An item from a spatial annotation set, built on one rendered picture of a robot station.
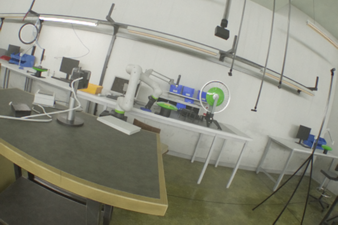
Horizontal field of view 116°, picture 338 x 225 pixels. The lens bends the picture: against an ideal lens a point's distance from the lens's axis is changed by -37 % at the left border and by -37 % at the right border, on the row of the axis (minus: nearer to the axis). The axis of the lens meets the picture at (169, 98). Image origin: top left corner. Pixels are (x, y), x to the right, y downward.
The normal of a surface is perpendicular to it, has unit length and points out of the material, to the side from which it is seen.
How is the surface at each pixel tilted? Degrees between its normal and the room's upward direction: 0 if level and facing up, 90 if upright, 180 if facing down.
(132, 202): 90
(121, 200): 90
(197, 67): 90
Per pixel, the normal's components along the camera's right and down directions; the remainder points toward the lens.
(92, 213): 0.09, 0.11
